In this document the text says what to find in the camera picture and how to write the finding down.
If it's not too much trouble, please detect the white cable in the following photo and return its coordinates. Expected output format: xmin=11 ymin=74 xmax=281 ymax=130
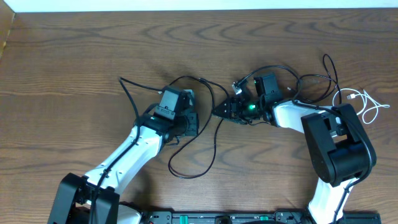
xmin=331 ymin=88 xmax=391 ymax=125

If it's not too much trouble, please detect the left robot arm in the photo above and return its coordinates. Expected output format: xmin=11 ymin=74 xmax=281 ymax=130
xmin=48 ymin=85 xmax=198 ymax=223

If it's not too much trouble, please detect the wooden panel at left edge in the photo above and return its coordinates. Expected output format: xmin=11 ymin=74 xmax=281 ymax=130
xmin=0 ymin=0 xmax=16 ymax=56

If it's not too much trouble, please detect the right camera cable black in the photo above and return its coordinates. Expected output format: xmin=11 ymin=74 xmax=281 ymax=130
xmin=238 ymin=65 xmax=374 ymax=224

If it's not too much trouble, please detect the camera cable black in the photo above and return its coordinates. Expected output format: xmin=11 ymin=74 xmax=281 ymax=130
xmin=238 ymin=65 xmax=374 ymax=224
xmin=85 ymin=77 xmax=164 ymax=223

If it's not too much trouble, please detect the left camera cable black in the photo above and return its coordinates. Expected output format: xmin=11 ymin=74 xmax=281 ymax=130
xmin=85 ymin=77 xmax=164 ymax=223

